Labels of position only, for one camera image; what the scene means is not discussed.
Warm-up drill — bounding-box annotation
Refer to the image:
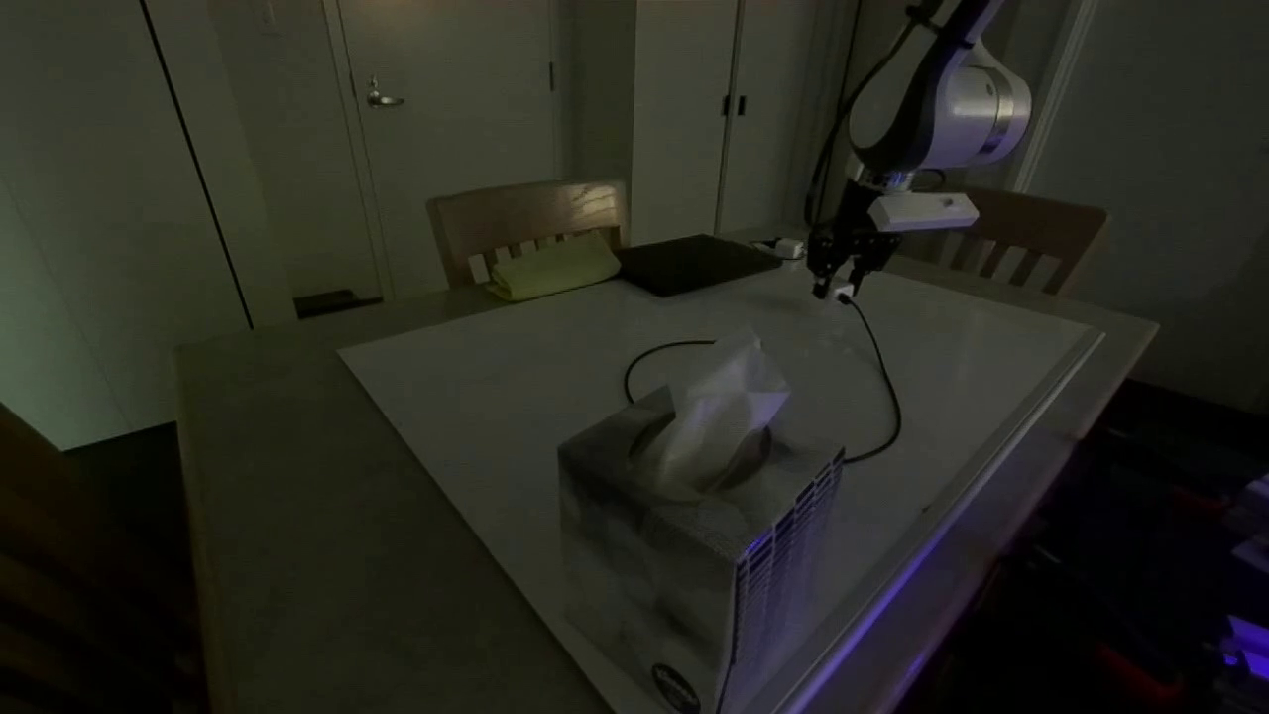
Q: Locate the thick black arm hose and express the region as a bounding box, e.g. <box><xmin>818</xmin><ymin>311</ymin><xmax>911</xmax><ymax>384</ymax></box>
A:
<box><xmin>800</xmin><ymin>0</ymin><xmax>954</xmax><ymax>229</ymax></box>

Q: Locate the white tissue sheet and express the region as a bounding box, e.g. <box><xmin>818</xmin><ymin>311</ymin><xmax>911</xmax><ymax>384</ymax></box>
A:
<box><xmin>649</xmin><ymin>335</ymin><xmax>794</xmax><ymax>494</ymax></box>

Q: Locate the wooden slatted chair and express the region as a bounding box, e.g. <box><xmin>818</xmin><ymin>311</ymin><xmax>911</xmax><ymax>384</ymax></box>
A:
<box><xmin>896</xmin><ymin>179</ymin><xmax>1110</xmax><ymax>301</ymax></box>
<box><xmin>430</xmin><ymin>175</ymin><xmax>631</xmax><ymax>294</ymax></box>

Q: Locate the thin black cable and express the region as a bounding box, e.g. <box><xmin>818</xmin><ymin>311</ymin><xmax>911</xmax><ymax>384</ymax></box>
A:
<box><xmin>619</xmin><ymin>290</ymin><xmax>909</xmax><ymax>467</ymax></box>

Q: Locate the white door with lever handle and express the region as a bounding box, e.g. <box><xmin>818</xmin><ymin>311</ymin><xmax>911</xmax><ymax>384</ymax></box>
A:
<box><xmin>320</xmin><ymin>0</ymin><xmax>572</xmax><ymax>301</ymax></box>

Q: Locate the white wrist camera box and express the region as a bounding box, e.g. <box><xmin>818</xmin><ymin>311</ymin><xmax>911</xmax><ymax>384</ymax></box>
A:
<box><xmin>866</xmin><ymin>189</ymin><xmax>982</xmax><ymax>238</ymax></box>

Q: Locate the yellow folded cloth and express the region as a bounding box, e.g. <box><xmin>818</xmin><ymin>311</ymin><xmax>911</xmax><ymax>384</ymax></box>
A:
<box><xmin>479</xmin><ymin>233</ymin><xmax>628</xmax><ymax>304</ymax></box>

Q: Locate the large white board mat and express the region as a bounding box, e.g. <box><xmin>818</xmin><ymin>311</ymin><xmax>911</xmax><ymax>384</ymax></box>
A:
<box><xmin>334</xmin><ymin>242</ymin><xmax>1110</xmax><ymax>714</ymax></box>

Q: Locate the white double door cabinet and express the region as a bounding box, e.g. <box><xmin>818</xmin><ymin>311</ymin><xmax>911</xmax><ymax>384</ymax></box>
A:
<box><xmin>631</xmin><ymin>0</ymin><xmax>855</xmax><ymax>252</ymax></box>

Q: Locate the metal lever door handle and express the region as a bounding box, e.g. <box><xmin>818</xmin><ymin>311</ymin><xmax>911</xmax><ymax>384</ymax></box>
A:
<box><xmin>360</xmin><ymin>74</ymin><xmax>408</xmax><ymax>117</ymax></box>

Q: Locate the flat black pad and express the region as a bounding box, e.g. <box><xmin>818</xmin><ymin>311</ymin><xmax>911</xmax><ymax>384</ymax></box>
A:
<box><xmin>612</xmin><ymin>229</ymin><xmax>785</xmax><ymax>301</ymax></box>

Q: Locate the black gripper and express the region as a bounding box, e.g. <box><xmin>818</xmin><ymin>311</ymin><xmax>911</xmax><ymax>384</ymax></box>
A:
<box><xmin>805</xmin><ymin>183</ymin><xmax>903</xmax><ymax>304</ymax></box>

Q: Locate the grey marbled tissue box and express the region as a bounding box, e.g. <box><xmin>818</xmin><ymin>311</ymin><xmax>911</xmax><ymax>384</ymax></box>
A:
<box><xmin>555</xmin><ymin>382</ymin><xmax>850</xmax><ymax>714</ymax></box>

